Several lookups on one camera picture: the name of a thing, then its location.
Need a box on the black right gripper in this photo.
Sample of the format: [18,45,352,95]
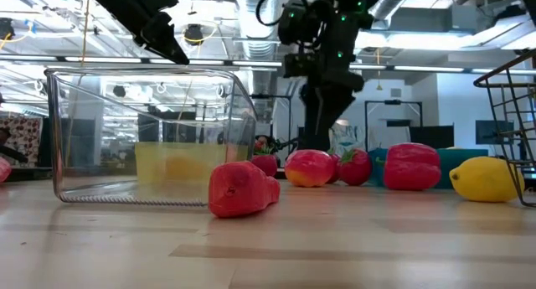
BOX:
[299,28,366,152]

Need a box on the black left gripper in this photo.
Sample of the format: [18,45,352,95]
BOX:
[83,0,190,66]

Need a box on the red toy strawberry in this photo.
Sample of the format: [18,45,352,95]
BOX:
[250,148,280,178]
[338,148,374,187]

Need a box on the red toy bell pepper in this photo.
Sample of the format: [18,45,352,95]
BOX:
[375,142,442,192]

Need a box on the clear plastic bin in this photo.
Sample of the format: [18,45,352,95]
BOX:
[44,67,258,207]

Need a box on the toy orange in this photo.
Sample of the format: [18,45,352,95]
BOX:
[165,153,200,182]

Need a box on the yellow toy lemon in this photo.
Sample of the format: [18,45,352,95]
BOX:
[448,156,526,204]

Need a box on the red flower bouquet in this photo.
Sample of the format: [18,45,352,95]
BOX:
[253,136,278,156]

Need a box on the black computer monitor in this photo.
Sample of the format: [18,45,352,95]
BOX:
[475,120,514,146]
[409,125,456,150]

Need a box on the translucent yellow plastic bin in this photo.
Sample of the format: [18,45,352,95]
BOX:
[134,141,251,186]

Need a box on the teal fabric basket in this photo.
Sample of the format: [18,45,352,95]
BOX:
[367,147,490,190]

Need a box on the red patterned cloth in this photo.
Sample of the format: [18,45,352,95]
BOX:
[0,116,44,168]

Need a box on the black ceiling-mounted camera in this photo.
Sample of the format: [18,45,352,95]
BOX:
[183,23,205,46]

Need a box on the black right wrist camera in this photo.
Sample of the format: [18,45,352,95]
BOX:
[283,52,313,79]

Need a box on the black metal stand frame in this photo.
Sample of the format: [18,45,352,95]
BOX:
[363,99,424,152]

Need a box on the silver ceiling air duct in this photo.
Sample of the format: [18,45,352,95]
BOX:
[233,0,281,110]

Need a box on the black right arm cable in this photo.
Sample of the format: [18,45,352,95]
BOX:
[255,0,312,28]

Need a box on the brown wire basket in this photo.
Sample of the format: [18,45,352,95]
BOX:
[472,49,536,209]

